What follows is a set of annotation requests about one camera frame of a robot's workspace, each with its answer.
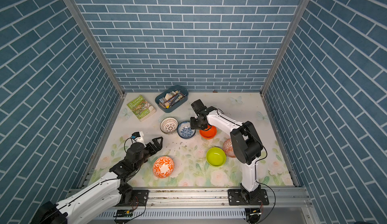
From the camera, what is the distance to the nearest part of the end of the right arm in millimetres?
693

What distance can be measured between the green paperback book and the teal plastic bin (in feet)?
0.21

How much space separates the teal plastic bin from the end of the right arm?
31 cm

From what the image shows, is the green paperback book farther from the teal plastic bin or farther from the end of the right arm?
the end of the right arm

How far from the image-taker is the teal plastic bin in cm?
110

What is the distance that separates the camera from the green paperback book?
106cm
